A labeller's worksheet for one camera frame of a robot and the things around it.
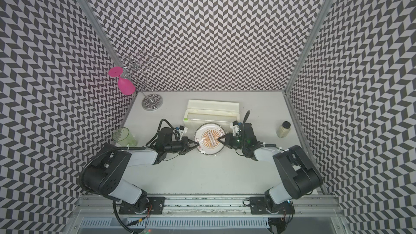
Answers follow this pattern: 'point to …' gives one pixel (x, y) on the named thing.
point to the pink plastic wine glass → (125, 85)
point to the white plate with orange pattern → (207, 134)
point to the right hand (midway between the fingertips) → (218, 142)
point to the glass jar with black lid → (283, 130)
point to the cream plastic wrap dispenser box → (200, 112)
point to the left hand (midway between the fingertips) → (199, 146)
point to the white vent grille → (176, 223)
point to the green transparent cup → (122, 135)
